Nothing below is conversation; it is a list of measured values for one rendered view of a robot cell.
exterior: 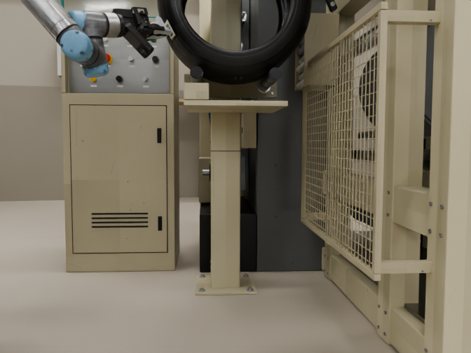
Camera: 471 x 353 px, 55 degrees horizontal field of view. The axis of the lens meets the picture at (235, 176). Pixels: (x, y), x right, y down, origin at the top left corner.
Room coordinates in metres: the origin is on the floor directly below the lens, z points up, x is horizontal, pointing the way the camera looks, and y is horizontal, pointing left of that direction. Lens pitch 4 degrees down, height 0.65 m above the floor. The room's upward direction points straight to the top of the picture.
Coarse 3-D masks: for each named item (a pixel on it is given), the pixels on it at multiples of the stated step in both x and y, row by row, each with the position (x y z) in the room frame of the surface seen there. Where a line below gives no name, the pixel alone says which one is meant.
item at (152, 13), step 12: (72, 0) 2.28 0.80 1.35; (84, 0) 2.28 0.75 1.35; (96, 0) 2.28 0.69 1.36; (108, 0) 2.29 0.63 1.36; (120, 0) 2.29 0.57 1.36; (132, 0) 2.30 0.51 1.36; (144, 0) 2.30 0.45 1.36; (156, 0) 2.30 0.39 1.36; (108, 12) 2.29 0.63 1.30; (132, 12) 2.30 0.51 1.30; (156, 12) 2.30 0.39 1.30
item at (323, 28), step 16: (320, 16) 1.94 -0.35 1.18; (336, 16) 1.94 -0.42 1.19; (320, 32) 1.94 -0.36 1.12; (336, 32) 1.94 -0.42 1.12; (304, 48) 1.93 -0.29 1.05; (320, 48) 1.94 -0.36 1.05; (336, 48) 1.94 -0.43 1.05; (304, 64) 1.93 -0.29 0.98; (320, 64) 1.94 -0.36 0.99; (336, 64) 1.94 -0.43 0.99; (304, 80) 1.93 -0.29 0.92; (320, 80) 1.94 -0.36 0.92; (336, 80) 1.94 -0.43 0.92
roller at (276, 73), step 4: (276, 68) 1.62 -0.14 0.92; (268, 72) 1.65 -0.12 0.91; (272, 72) 1.62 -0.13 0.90; (276, 72) 1.62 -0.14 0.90; (280, 72) 1.62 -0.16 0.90; (264, 76) 1.79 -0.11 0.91; (268, 76) 1.65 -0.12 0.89; (272, 76) 1.62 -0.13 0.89; (276, 76) 1.62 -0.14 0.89; (280, 76) 1.62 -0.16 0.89; (264, 80) 1.76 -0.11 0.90; (268, 80) 1.68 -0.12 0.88; (272, 80) 1.64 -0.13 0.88; (276, 80) 1.63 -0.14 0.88; (260, 84) 1.89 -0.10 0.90; (264, 84) 1.80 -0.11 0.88; (268, 84) 1.75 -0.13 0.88; (272, 84) 1.75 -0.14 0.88; (260, 88) 1.93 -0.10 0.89; (264, 88) 1.88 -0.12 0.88
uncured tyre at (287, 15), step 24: (168, 0) 1.60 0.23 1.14; (288, 0) 1.88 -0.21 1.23; (288, 24) 1.62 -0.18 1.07; (192, 48) 1.60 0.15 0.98; (216, 48) 1.60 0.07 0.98; (264, 48) 1.61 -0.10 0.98; (288, 48) 1.64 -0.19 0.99; (216, 72) 1.64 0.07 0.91; (240, 72) 1.64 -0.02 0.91; (264, 72) 1.67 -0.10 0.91
